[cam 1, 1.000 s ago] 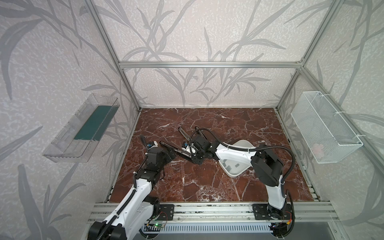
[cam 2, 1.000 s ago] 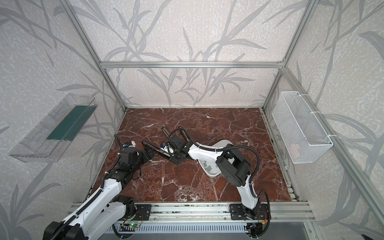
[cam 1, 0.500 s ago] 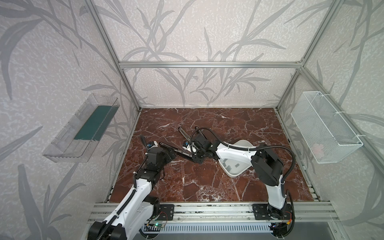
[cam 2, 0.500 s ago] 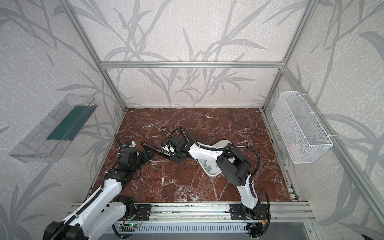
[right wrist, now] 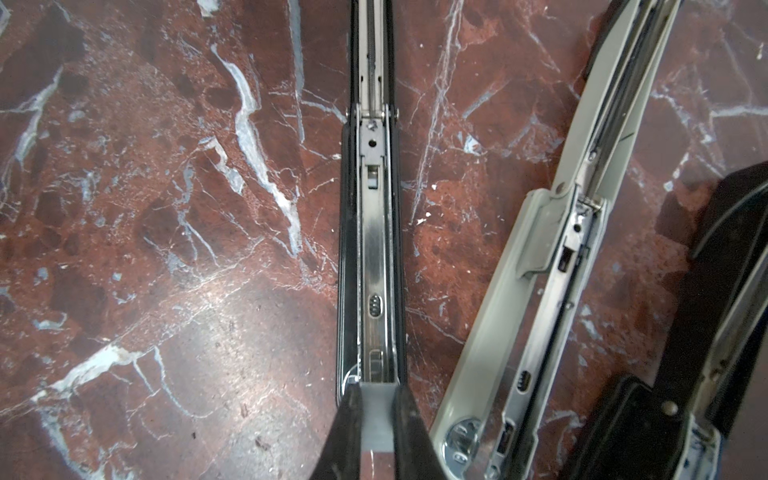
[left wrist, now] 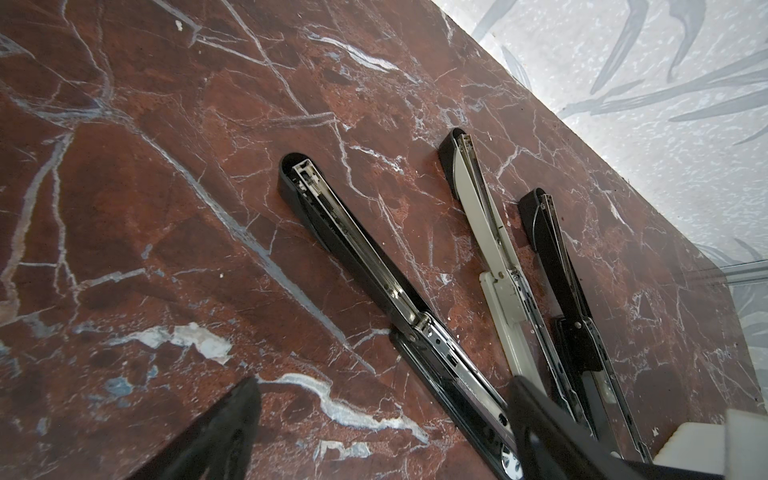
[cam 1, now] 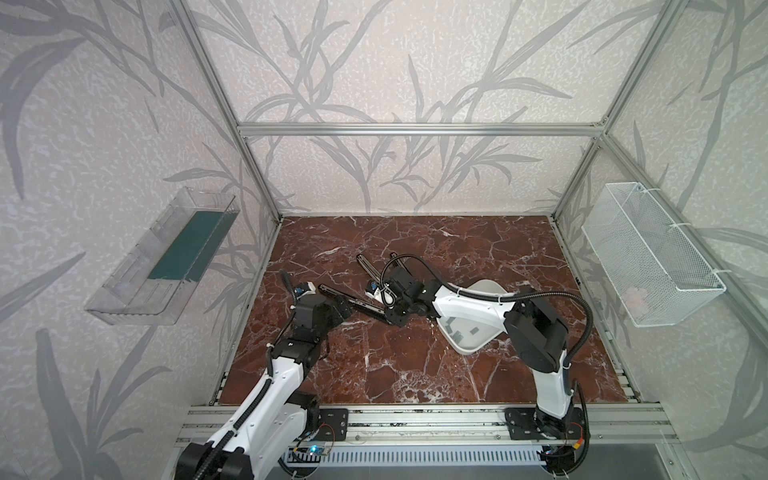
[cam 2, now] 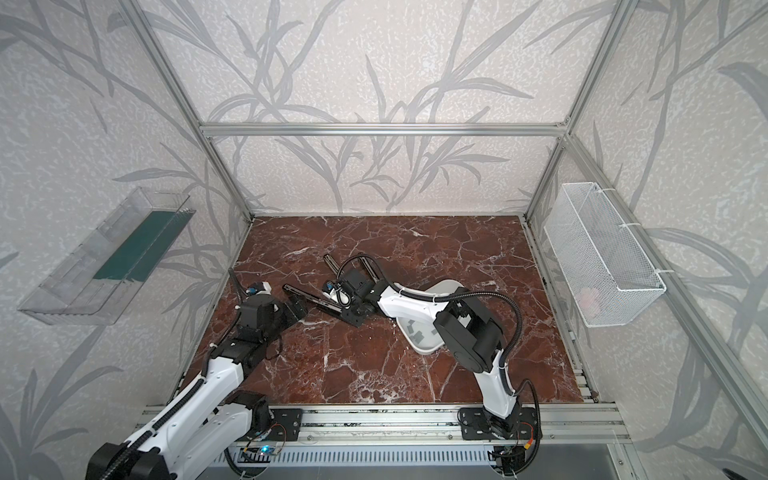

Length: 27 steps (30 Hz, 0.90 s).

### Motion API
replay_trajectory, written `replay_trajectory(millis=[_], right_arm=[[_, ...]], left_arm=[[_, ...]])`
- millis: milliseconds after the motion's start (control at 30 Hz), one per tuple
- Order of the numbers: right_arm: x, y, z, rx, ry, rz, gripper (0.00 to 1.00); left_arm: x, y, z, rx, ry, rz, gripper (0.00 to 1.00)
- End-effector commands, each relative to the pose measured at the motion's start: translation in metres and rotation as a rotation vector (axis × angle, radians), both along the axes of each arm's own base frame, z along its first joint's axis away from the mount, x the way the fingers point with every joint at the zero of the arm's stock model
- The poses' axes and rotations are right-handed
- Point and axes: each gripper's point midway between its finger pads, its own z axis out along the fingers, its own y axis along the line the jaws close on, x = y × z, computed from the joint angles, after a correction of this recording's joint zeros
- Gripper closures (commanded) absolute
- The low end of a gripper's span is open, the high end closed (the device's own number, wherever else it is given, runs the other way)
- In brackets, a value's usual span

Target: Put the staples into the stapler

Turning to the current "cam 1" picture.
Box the black stapler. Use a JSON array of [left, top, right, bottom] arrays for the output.
[[318, 284, 393, 326]]

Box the beige stapler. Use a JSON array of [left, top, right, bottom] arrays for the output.
[[356, 254, 379, 279]]

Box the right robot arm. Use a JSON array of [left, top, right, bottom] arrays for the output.
[[374, 266, 594, 423]]

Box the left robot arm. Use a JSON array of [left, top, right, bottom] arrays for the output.
[[174, 292, 352, 479]]

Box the white oval tray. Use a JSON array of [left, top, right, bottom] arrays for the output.
[[434, 279, 514, 355]]

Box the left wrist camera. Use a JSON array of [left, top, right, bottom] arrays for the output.
[[293, 282, 317, 299]]

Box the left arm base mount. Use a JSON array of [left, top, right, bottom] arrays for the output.
[[299, 408, 350, 442]]

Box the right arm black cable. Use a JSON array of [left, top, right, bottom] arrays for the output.
[[379, 254, 595, 367]]

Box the clear plastic wall bin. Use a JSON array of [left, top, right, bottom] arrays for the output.
[[85, 187, 240, 326]]

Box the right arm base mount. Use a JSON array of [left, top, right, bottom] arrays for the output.
[[504, 406, 588, 443]]

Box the aluminium front rail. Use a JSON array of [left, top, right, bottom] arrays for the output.
[[173, 403, 679, 448]]

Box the white wire basket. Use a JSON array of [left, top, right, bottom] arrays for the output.
[[582, 182, 727, 328]]

